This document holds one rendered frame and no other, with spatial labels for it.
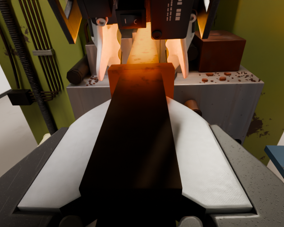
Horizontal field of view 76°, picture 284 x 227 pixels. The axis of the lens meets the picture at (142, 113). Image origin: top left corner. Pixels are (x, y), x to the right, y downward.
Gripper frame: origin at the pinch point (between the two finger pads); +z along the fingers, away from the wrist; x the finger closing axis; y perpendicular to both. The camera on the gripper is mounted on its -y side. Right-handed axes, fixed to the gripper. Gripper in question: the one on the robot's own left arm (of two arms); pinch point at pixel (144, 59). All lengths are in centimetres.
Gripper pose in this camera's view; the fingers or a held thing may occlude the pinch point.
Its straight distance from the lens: 21.0
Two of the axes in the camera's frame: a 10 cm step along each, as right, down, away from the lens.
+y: 0.0, 8.9, -4.6
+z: 0.5, 4.6, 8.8
